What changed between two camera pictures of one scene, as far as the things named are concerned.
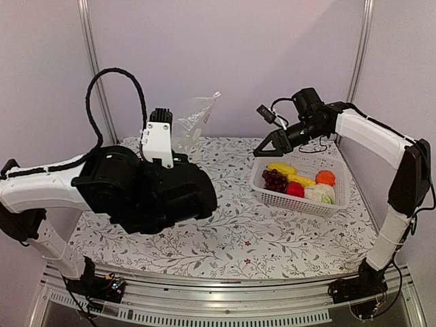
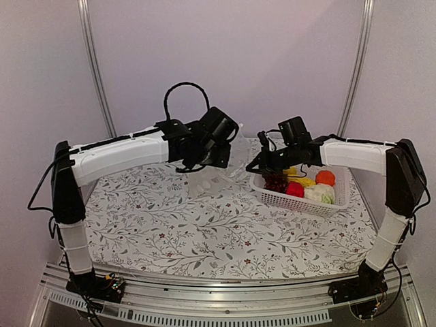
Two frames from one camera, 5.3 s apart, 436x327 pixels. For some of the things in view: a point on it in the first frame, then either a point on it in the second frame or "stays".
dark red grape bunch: x=274 y=180 stays
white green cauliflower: x=321 y=193 stays
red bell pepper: x=295 y=189 stays
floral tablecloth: x=248 y=238 stays
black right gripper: x=281 y=145 → x=264 y=165
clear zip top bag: x=187 y=129 → x=210 y=181
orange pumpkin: x=325 y=177 stays
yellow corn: x=306 y=182 stays
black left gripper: x=182 y=159 → x=223 y=160
